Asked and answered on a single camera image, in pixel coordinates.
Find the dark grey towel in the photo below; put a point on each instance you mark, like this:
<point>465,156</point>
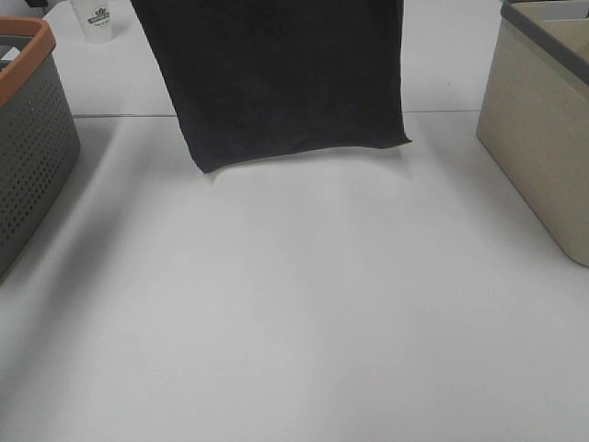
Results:
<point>255,79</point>

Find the beige storage box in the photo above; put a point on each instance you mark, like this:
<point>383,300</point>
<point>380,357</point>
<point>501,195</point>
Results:
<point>534,114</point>

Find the grey basket with orange rim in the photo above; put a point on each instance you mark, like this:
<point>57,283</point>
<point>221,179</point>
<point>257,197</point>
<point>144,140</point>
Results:
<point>39,142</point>

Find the white paper cup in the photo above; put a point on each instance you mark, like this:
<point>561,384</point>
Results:
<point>93,17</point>

